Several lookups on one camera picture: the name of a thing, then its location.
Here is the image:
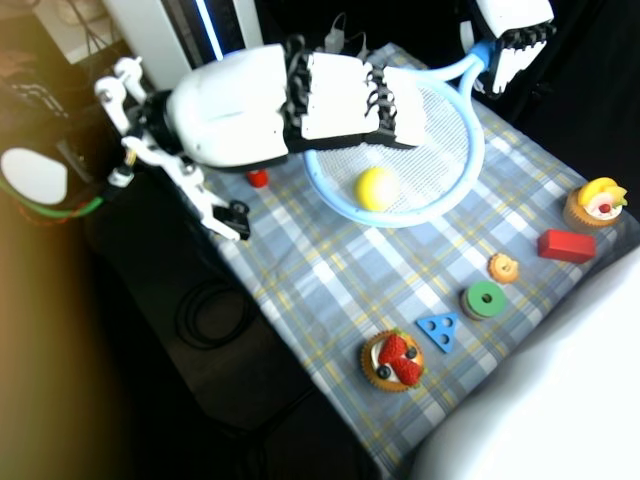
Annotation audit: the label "coiled black cable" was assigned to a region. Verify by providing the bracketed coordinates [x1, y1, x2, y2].
[173, 282, 252, 350]

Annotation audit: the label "white box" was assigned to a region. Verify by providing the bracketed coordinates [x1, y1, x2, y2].
[34, 0, 119, 65]

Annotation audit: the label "white pillar with blue light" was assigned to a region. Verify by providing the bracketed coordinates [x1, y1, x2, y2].
[102, 0, 265, 81]

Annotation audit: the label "toy cupcake with yellow fruit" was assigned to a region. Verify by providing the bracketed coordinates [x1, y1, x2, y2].
[562, 176, 630, 232]

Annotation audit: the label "small orange toy cookie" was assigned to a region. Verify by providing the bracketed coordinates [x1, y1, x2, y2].
[487, 252, 520, 285]

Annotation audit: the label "green ring toy stack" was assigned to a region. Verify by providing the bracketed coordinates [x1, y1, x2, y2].
[459, 280, 510, 321]

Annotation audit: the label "white plug with cable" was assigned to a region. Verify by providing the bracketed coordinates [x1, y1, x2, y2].
[349, 30, 372, 58]
[324, 12, 349, 52]

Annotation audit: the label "yellow toy ball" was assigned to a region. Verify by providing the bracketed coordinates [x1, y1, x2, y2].
[353, 166, 403, 212]

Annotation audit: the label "blue triangle toy block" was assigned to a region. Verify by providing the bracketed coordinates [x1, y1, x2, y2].
[415, 312, 460, 355]

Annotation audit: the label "blue plaid table cloth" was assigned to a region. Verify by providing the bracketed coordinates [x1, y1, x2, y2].
[204, 42, 631, 479]

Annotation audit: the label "toy cupcake with strawberries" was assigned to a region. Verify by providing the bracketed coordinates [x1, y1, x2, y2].
[360, 328, 426, 394]

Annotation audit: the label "white robot body cover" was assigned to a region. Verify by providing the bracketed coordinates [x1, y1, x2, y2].
[409, 259, 640, 480]

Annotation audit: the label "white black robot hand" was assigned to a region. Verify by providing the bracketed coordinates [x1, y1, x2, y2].
[166, 34, 430, 175]
[458, 0, 558, 97]

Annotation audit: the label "light blue toy racket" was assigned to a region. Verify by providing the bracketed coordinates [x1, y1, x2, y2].
[302, 40, 499, 230]

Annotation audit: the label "red rectangular toy block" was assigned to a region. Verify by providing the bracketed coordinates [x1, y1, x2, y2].
[537, 228, 598, 265]

